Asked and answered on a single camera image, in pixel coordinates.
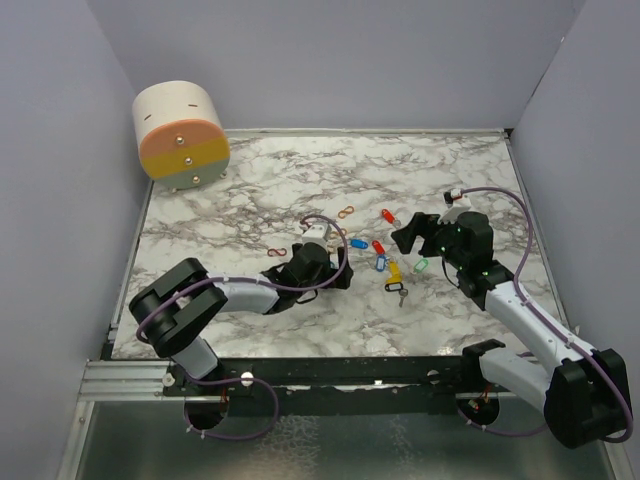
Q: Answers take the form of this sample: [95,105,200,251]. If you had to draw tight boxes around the aluminium extrusion frame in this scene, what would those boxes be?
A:
[78,360,170,402]

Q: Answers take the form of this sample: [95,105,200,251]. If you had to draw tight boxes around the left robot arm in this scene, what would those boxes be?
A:
[129,243,353,395]

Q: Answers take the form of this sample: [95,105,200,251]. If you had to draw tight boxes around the blue solid key tag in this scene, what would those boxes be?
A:
[350,239,369,250]

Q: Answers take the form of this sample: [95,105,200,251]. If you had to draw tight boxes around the yellow key tag with key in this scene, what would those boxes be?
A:
[386,261,403,284]

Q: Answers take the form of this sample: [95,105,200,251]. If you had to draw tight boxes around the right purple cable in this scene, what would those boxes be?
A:
[457,186,635,444]

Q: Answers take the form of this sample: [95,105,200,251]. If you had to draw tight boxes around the red key tag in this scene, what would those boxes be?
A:
[371,240,386,255]
[381,209,401,228]

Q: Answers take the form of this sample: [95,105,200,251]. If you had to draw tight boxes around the red S carabiner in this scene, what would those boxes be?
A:
[267,248,287,257]

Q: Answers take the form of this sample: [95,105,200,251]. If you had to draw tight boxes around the pastel three-drawer cylinder box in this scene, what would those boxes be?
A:
[132,80,231,190]

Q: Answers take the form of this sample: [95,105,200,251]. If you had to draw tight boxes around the red key tag near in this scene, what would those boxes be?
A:
[371,240,386,255]

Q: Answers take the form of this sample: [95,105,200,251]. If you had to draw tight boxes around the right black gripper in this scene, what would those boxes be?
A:
[392,212,468,270]

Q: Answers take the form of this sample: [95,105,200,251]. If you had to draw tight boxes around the black mounting rail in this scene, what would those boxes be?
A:
[164,355,521,419]

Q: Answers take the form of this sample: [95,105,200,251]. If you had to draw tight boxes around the blue framed key tag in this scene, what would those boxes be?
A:
[374,254,388,273]

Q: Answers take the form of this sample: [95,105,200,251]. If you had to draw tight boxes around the orange S carabiner far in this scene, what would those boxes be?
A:
[337,205,355,219]

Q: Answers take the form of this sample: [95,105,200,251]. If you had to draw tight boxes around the red key tag far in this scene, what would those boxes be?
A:
[381,209,401,228]

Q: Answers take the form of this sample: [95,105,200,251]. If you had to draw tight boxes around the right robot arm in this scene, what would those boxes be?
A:
[391,212,633,449]

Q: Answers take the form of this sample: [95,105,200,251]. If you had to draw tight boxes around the green framed key tag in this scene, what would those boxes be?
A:
[413,258,429,274]

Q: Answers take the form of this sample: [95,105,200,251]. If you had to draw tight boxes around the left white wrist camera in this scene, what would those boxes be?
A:
[301,222,331,249]

